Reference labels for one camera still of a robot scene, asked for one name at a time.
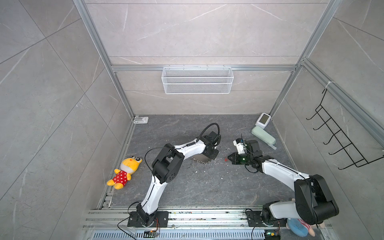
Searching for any grey key organizer red handle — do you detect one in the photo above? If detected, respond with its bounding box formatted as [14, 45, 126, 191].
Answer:
[191, 154, 212, 164]

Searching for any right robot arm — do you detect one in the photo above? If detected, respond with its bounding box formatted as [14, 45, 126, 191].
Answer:
[228, 138, 340, 227]

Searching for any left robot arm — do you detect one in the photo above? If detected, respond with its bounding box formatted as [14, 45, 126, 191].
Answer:
[137, 132, 221, 227]

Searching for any green eyeglass case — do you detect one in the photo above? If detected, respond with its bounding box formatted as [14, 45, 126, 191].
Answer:
[251, 126, 277, 150]

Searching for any white digital timer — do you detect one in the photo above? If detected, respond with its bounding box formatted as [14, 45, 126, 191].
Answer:
[255, 113, 272, 129]

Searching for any yellow plush toy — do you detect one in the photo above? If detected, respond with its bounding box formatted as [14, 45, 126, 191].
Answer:
[107, 156, 143, 190]

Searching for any boy plush doll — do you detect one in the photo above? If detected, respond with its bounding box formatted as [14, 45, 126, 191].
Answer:
[286, 219, 325, 237]

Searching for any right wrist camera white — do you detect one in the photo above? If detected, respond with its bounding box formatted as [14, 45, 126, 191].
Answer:
[233, 138, 247, 155]

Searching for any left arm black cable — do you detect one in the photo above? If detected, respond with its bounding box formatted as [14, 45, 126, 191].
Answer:
[196, 122, 221, 145]

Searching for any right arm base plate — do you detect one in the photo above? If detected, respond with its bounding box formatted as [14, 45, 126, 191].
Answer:
[244, 210, 287, 228]

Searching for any white corner bracket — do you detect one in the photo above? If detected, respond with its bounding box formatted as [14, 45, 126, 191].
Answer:
[133, 117, 149, 125]

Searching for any white wire mesh basket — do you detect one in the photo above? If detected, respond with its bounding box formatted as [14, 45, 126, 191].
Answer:
[162, 67, 234, 95]

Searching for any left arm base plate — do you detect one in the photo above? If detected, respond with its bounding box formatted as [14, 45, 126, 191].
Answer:
[127, 211, 169, 228]

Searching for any black wire hook rack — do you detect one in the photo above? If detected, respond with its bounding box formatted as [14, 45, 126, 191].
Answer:
[306, 89, 384, 170]

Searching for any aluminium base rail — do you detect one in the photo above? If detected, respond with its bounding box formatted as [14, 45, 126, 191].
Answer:
[80, 205, 334, 240]

